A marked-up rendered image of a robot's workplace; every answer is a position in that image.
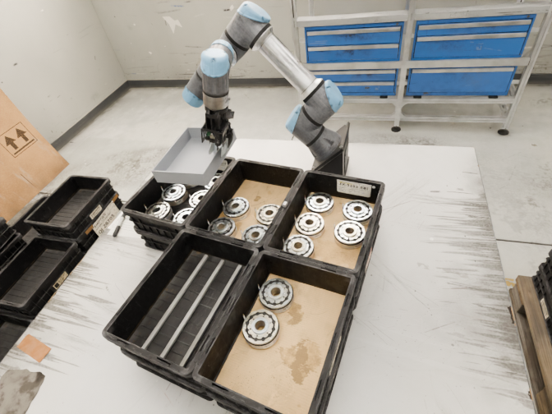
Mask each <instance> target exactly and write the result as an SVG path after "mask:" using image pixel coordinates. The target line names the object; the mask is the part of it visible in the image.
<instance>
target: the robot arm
mask: <svg viewBox="0 0 552 414"><path fill-rule="evenodd" d="M270 20H271V18H270V16H269V14H268V13H267V12H266V11H265V10H264V9H262V8H261V7H259V6H258V5H256V4H254V3H253V2H244V3H243V4H242V5H241V6H240V7H239V9H237V12H236V14H235V15H234V17H233V18H232V19H231V21H230V22H229V24H228V26H227V28H226V29H225V30H224V32H223V33H222V35H221V37H220V39H219V40H215V41H214V42H213V43H212V44H211V45H210V46H209V49H206V50H205V51H203V53H202V54H201V62H200V65H199V66H198V68H197V70H196V71H195V73H194V75H193V76H192V78H191V79H190V80H189V82H188V84H187V85H186V86H185V89H184V90H183V91H182V97H183V99H184V100H185V101H186V102H187V103H188V104H189V105H191V106H192V107H194V108H199V107H201V106H202V105H204V106H205V111H206V112H205V124H204V125H203V126H202V127H201V140H202V143H203V142H204V140H205V139H206V140H207V141H209V144H210V146H209V154H212V153H213V152H214V154H215V153H216V152H217V150H218V149H219V146H220V145H222V147H221V153H220V158H222V157H223V156H224V155H225V154H226V153H227V151H228V148H229V146H230V144H231V143H232V140H233V132H232V130H233V129H232V128H231V124H232V123H230V121H229V120H228V119H232V118H234V113H235V112H234V111H232V110H231V109H229V108H228V104H229V100H230V99H231V98H230V97H228V94H229V93H228V92H229V73H230V70H231V68H232V67H233V66H234V65H235V64H236V63H237V62H238V61H239V60H240V59H241V58H242V57H243V56H244V55H245V54H246V52H247V51H248V50H249V49H251V50H252V51H259V52H260V53H261V54H262V55H263V56H264V57H265V58H266V59H267V60H268V61H269V62H270V63H271V64H272V65H273V66H274V67H275V68H276V69H277V70H278V71H279V72H280V73H281V74H282V75H283V76H284V77H285V78H286V79H287V80H288V81H289V82H290V83H291V84H292V85H293V86H294V87H295V88H296V89H297V90H298V92H299V93H300V94H301V100H302V101H303V102H304V104H303V105H302V106H301V104H298V105H297V106H296V107H295V108H294V109H293V111H292V113H291V114H290V116H289V118H288V119H287V121H286V124H285V127H286V129H287V130H288V131H290V132H291V134H293V135H294V136H295V137H296V138H297V139H298V140H299V141H300V142H301V143H303V144H304V145H305V146H306V147H307V148H308V149H309V150H310V152H311V153H312V155H313V157H314V159H315V160H317V161H318V162H322V161H324V160H325V159H327V158H328V157H329V156H330V155H331V154H332V153H333V152H334V151H335V150H336V148H337V147H338V145H339V143H340V141H341V139H342V137H341V136H340V135H339V134H338V133H337V132H335V131H332V130H330V129H328V128H326V127H325V126H323V124H324V123H325V122H326V121H327V120H328V119H329V118H331V117H332V116H333V115H334V114H335V113H336V112H337V111H338V110H339V109H340V108H341V107H342V106H343V96H342V94H341V92H340V91H339V89H338V87H337V86H336V85H335V84H334V83H333V82H332V81H331V80H327V81H324V80H323V79H322V78H316V77H315V76H314V75H313V74H312V73H311V72H310V71H309V70H308V69H307V68H306V67H305V66H304V65H303V64H302V63H301V62H300V61H299V60H298V59H297V57H296V56H295V55H294V54H293V53H292V52H291V51H290V50H289V49H288V48H287V47H286V46H285V45H284V44H283V43H282V42H281V41H280V40H279V39H278V37H277V36H276V35H275V34H274V32H273V26H272V25H271V24H270ZM203 131H204V137H203V134H202V132H203ZM205 135H206V136H205Z"/></svg>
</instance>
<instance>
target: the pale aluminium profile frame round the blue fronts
mask: <svg viewBox="0 0 552 414"><path fill-rule="evenodd" d="M308 1H309V15H310V16H315V12H314V0H308ZM289 2H290V11H291V19H292V37H293V45H294V54H295V56H296V57H297V59H298V60H299V61H301V52H300V43H305V42H306V41H305V39H299V32H298V27H297V2H296V0H289ZM550 5H551V6H550V10H549V12H548V13H546V14H545V16H544V19H543V21H542V23H541V26H540V27H532V28H531V32H538V34H537V36H536V40H535V42H534V44H533V47H532V49H531V52H530V55H529V57H499V58H469V59H440V60H410V61H408V57H409V51H410V45H411V38H414V34H415V33H412V27H413V21H414V15H415V10H416V0H406V8H405V10H409V11H408V20H407V21H404V27H403V33H402V47H401V53H400V60H399V61H380V62H322V63H302V64H303V65H304V66H305V67H306V68H307V69H308V70H309V71H315V70H348V69H391V68H398V79H397V87H396V94H395V95H396V97H388V95H381V96H380V97H343V102H344V103H368V104H393V105H394V106H395V112H393V113H391V114H346V113H335V114H334V115H333V116H332V117H331V118H329V119H328V120H369V121H394V127H392V128H391V131H393V132H399V131H401V128H400V127H399V121H414V122H502V123H503V125H502V128H503V129H499V130H498V133H499V134H500V135H503V136H506V135H508V134H509V131H508V130H505V129H508V128H509V126H510V123H511V121H512V119H513V115H514V113H515V111H516V109H517V107H518V104H519V101H520V99H521V97H522V93H523V91H524V89H525V87H526V84H527V81H528V79H529V77H530V74H531V71H532V69H533V67H534V65H535V62H536V59H537V57H538V54H539V52H540V50H541V47H542V44H543V43H544V40H545V37H546V35H547V32H548V30H549V27H550V24H551V22H552V0H550ZM411 13H412V20H411V21H410V19H411ZM293 21H295V28H294V24H293ZM502 66H525V67H524V70H523V73H522V76H521V78H520V80H513V81H512V84H511V85H510V88H509V91H508V95H509V97H504V96H503V95H489V96H488V97H421V95H413V97H403V92H404V86H405V85H407V80H406V74H407V68H428V67H502ZM514 84H518V85H517V88H515V86H514ZM405 104H499V108H500V111H501V113H502V115H503V116H467V115H406V114H404V113H403V112H402V111H401V109H402V107H403V106H404V105H405ZM507 104H510V106H509V108H508V105H507Z"/></svg>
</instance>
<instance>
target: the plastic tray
mask: <svg viewBox="0 0 552 414"><path fill-rule="evenodd" d="M231 128H232V129H233V130H232V132H233V140H232V143H231V144H230V146H229V148H228V151H227V153H226V154H225V155H224V156H223V157H222V158H220V153H221V147H222V145H220V146H219V147H218V150H217V152H216V153H215V154H214V152H213V153H212V154H209V146H210V144H209V141H207V140H206V139H205V140H204V142H203V143H202V140H201V127H187V128H186V129H185V130H184V132H183V133H182V134H181V135H180V136H179V137H178V138H177V140H176V141H175V142H174V143H173V145H172V146H171V147H170V149H169V150H168V151H167V152H166V154H165V155H164V156H163V157H162V158H161V159H160V160H159V162H158V163H157V164H156V165H155V167H154V168H153V169H152V171H151V172H152V173H153V175H154V178H155V179H156V181H157V182H165V183H176V184H188V185H200V186H208V185H209V183H210V182H211V180H212V178H213V177H214V174H215V173H216V172H217V171H218V169H219V167H220V165H221V163H222V162H223V161H224V159H225V157H226V156H227V154H228V152H229V150H230V149H231V148H232V146H233V144H234V142H235V141H236V139H237V138H236V134H235V131H234V128H233V127H231Z"/></svg>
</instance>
